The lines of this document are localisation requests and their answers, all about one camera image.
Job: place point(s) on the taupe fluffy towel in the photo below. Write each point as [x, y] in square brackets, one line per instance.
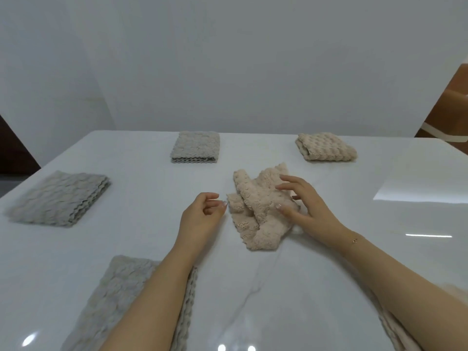
[195, 144]
[55, 199]

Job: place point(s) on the beige fluffy towel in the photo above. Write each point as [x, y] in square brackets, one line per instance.
[395, 332]
[263, 212]
[325, 146]

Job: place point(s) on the person's left hand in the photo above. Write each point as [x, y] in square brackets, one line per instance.
[195, 226]

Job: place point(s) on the person's right hand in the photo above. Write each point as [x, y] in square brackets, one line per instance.
[318, 215]

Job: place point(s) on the person's right forearm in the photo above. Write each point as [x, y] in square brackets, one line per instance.
[409, 288]

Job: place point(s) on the white glossy table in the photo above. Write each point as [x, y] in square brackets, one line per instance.
[310, 288]

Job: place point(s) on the dark brown wooden door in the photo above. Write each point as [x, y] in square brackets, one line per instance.
[14, 153]

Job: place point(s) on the person's left forearm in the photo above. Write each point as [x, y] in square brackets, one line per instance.
[150, 307]

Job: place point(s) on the blue-grey fluffy towel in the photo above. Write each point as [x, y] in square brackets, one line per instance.
[109, 296]

